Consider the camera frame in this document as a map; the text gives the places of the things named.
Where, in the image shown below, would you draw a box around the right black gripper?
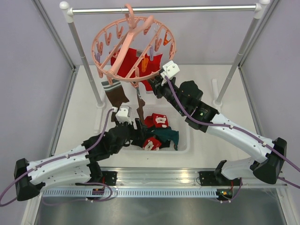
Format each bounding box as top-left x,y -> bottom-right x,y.
147,75 -> 187,115

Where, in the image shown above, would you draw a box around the black sock white stripes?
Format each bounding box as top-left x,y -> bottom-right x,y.
131,141 -> 170,149

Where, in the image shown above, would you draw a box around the red santa sock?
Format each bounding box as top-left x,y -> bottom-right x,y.
144,113 -> 169,128
142,137 -> 162,151

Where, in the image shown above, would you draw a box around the brown striped sock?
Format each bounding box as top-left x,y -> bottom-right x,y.
136,88 -> 145,123
101,79 -> 129,110

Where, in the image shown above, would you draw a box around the pink round clip hanger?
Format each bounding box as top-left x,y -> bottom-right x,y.
91,4 -> 177,87

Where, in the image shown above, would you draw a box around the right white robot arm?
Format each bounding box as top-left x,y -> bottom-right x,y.
148,76 -> 287,185

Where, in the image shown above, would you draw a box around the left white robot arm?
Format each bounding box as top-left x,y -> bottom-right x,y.
14,119 -> 147,202

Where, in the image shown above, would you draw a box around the red sock white letters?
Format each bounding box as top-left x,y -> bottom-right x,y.
110,48 -> 164,92

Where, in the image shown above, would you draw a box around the white perforated basket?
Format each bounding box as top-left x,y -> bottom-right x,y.
123,105 -> 190,154

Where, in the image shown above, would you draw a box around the metal drying rack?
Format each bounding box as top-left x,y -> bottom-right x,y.
60,0 -> 270,106

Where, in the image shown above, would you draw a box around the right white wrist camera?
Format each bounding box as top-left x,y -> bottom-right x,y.
161,60 -> 180,80

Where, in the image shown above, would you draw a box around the metal base rail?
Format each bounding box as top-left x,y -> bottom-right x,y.
101,167 -> 214,188

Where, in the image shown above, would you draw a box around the white slotted cable duct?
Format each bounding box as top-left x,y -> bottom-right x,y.
43,187 -> 218,198

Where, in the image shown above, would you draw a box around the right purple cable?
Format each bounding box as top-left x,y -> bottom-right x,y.
166,76 -> 300,192

